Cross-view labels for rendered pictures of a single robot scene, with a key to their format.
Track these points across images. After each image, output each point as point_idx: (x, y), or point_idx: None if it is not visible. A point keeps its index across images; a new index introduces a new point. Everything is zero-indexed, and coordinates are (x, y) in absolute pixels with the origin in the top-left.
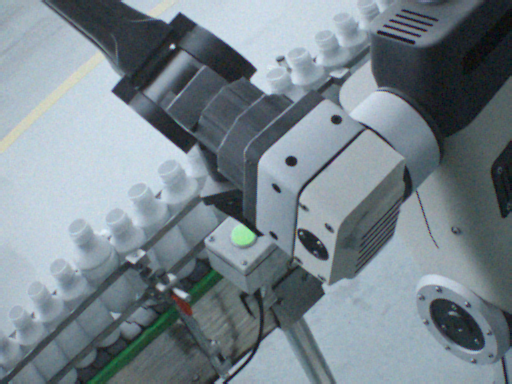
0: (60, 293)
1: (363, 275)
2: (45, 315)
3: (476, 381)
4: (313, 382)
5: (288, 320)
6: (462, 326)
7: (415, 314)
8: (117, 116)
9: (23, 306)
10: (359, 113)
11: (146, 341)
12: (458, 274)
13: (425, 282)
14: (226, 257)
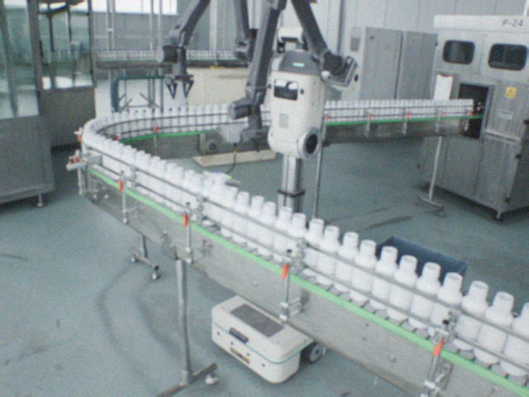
0: (235, 202)
1: (2, 395)
2: (250, 205)
3: (128, 357)
4: (186, 297)
5: None
6: (313, 142)
7: (57, 376)
8: None
9: (254, 196)
10: None
11: None
12: (316, 121)
13: (307, 131)
14: (234, 181)
